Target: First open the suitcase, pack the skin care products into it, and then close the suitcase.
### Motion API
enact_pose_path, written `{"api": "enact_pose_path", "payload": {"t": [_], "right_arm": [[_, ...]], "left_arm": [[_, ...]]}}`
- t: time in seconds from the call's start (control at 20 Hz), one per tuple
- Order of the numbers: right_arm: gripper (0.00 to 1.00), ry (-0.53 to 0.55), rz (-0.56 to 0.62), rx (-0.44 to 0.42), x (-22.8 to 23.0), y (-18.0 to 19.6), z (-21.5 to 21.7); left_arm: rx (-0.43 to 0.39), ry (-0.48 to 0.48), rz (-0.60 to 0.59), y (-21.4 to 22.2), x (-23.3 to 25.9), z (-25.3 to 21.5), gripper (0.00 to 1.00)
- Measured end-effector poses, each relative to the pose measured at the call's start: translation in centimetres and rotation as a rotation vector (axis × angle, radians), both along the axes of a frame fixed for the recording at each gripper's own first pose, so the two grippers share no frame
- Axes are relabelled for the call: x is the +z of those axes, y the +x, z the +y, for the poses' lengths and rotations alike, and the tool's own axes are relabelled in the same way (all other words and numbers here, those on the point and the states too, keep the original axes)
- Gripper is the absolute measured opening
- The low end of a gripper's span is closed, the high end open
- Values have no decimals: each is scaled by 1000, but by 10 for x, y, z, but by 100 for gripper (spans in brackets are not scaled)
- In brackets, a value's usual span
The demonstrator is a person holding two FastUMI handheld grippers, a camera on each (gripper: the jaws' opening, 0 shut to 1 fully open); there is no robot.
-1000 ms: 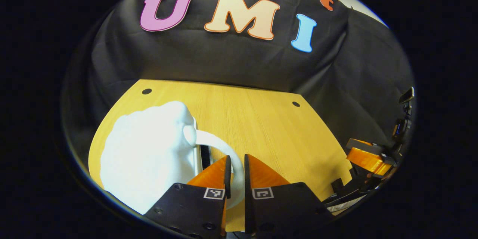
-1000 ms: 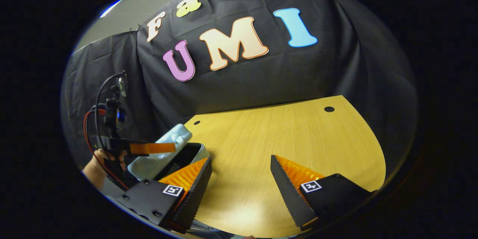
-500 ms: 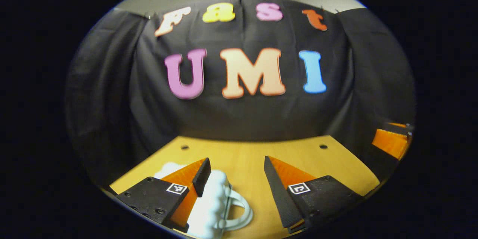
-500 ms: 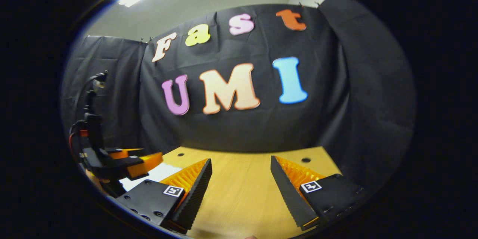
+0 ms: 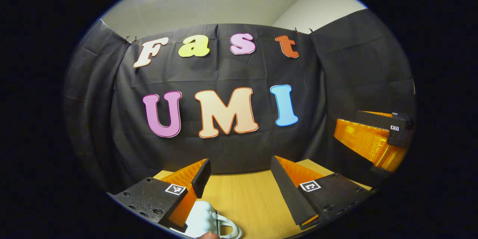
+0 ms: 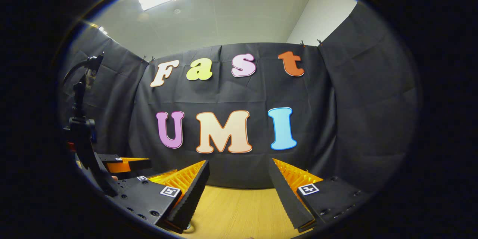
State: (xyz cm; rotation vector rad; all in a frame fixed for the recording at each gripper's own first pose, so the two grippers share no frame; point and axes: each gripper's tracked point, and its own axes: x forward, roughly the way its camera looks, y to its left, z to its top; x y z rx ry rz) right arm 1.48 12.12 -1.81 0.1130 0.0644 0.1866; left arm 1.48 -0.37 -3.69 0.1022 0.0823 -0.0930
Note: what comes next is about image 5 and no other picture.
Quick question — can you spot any black backdrop cloth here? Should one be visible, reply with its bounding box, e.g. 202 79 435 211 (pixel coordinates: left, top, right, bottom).
63 7 417 195

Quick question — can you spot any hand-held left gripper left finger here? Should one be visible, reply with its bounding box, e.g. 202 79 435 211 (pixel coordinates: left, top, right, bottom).
112 158 212 233

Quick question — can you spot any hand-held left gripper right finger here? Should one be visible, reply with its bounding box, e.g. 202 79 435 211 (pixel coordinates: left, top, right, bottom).
270 155 374 230

